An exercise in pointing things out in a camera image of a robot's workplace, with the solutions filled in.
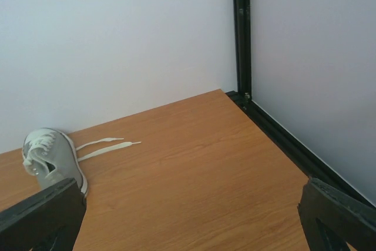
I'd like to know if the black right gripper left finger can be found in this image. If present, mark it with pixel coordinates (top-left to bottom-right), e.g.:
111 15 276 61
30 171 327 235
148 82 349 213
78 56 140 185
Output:
1 178 86 250

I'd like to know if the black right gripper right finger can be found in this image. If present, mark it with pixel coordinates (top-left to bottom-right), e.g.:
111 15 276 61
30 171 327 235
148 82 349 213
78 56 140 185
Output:
297 178 375 250

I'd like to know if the grey canvas sneaker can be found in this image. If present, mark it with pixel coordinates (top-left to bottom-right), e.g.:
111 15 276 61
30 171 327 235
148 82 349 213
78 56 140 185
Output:
22 128 88 195

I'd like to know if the white shoelace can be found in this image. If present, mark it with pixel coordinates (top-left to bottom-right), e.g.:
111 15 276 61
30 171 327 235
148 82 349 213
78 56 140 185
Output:
75 136 142 163

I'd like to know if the black right table rail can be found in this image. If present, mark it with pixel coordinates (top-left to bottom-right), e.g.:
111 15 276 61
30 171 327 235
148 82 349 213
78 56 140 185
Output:
226 91 375 207

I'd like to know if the black right rear frame post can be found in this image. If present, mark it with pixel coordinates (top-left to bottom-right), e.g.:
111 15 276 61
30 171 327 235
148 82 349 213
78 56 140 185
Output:
233 0 252 101

